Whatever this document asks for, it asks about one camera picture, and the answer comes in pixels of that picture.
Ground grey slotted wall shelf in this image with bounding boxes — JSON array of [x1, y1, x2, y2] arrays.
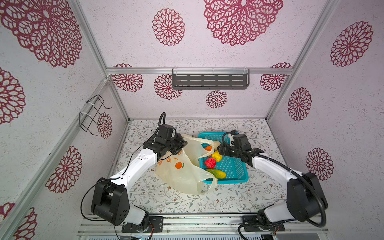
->
[[171, 69, 250, 90]]

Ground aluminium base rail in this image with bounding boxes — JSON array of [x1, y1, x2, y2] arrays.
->
[[76, 213, 330, 238]]

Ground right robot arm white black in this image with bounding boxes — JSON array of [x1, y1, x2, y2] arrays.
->
[[218, 131, 328, 228]]

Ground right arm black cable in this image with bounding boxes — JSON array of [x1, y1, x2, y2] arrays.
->
[[221, 130, 328, 240]]

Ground cream plastic bag orange print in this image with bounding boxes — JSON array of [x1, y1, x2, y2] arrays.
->
[[155, 134, 220, 195]]

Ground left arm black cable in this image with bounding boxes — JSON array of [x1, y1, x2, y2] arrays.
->
[[80, 112, 166, 222]]

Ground red fruit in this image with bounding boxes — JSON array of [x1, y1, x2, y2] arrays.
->
[[205, 158, 217, 169]]

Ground teal plastic basket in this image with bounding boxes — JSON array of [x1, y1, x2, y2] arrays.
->
[[198, 132, 249, 185]]

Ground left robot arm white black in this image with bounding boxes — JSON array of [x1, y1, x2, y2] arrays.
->
[[91, 124, 188, 229]]

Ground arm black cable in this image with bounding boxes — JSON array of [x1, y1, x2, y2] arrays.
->
[[80, 112, 166, 222], [221, 130, 328, 240]]

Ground green yellow mango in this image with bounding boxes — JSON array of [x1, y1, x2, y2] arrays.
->
[[206, 169, 227, 180]]

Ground black wire wall rack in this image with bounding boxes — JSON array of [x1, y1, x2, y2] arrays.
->
[[78, 95, 113, 139]]

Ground yellow lemon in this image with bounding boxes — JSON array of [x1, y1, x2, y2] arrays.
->
[[211, 151, 223, 163]]

